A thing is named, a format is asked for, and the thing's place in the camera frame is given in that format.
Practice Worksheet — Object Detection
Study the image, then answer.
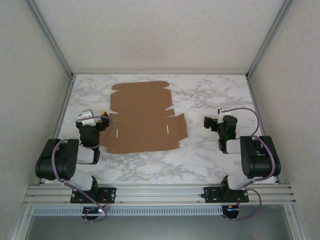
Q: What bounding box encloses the aluminium frame leg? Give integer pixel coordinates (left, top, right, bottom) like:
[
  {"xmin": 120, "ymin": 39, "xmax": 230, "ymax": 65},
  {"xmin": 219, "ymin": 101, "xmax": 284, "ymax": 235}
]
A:
[
  {"xmin": 8, "ymin": 204, "xmax": 35, "ymax": 240},
  {"xmin": 282, "ymin": 204, "xmax": 311, "ymax": 240}
]

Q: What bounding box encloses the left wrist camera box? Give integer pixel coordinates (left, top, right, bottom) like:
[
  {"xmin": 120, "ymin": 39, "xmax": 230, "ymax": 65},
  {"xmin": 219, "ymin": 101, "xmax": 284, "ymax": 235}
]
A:
[{"xmin": 76, "ymin": 109, "xmax": 97, "ymax": 126}]

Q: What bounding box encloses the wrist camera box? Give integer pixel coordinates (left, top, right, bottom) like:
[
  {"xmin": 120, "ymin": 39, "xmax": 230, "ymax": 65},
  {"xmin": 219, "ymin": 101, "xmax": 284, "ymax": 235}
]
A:
[
  {"xmin": 216, "ymin": 107, "xmax": 227, "ymax": 124},
  {"xmin": 76, "ymin": 109, "xmax": 97, "ymax": 126}
]

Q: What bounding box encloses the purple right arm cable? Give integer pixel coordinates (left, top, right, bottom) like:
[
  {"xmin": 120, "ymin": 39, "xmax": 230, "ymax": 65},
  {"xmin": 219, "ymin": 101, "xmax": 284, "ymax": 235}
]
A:
[{"xmin": 219, "ymin": 107, "xmax": 278, "ymax": 222}]

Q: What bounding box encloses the wide aluminium base rail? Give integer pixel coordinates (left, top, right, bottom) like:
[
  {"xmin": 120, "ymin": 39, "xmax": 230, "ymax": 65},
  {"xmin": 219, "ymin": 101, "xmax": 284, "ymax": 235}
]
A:
[{"xmin": 23, "ymin": 184, "xmax": 297, "ymax": 207}]

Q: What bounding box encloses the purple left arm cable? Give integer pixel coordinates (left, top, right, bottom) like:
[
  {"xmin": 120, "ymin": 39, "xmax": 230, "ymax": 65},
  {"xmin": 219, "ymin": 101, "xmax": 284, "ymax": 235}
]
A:
[{"xmin": 53, "ymin": 115, "xmax": 112, "ymax": 223}]

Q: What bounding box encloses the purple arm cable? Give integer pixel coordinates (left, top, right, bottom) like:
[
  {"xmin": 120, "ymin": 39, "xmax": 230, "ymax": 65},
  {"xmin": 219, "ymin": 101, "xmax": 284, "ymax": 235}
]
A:
[
  {"xmin": 219, "ymin": 107, "xmax": 278, "ymax": 222},
  {"xmin": 53, "ymin": 115, "xmax": 112, "ymax": 223}
]

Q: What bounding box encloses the aluminium frame post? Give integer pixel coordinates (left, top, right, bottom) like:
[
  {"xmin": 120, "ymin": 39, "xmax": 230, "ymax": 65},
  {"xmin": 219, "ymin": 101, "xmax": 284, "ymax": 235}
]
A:
[
  {"xmin": 24, "ymin": 0, "xmax": 75, "ymax": 80},
  {"xmin": 245, "ymin": 0, "xmax": 296, "ymax": 80}
]

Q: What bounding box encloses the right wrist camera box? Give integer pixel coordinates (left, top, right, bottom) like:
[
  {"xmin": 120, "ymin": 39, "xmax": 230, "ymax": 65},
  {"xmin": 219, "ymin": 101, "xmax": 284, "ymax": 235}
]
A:
[{"xmin": 216, "ymin": 107, "xmax": 227, "ymax": 124}]

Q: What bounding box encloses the brown cardboard box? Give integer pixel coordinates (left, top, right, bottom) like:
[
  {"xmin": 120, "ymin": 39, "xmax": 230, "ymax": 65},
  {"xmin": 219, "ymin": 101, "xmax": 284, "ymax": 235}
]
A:
[{"xmin": 106, "ymin": 81, "xmax": 189, "ymax": 154}]

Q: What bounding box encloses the grey slotted cable duct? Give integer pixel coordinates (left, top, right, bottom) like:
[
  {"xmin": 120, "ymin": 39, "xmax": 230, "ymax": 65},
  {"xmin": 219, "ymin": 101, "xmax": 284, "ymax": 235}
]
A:
[{"xmin": 32, "ymin": 206, "xmax": 224, "ymax": 217}]

